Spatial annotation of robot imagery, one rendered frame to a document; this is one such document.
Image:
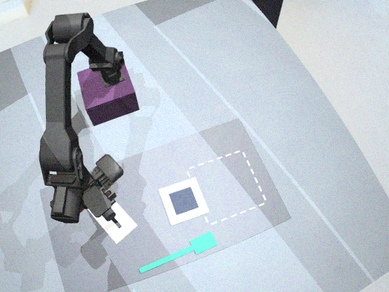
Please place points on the white square tile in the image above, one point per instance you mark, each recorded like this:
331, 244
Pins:
183, 201

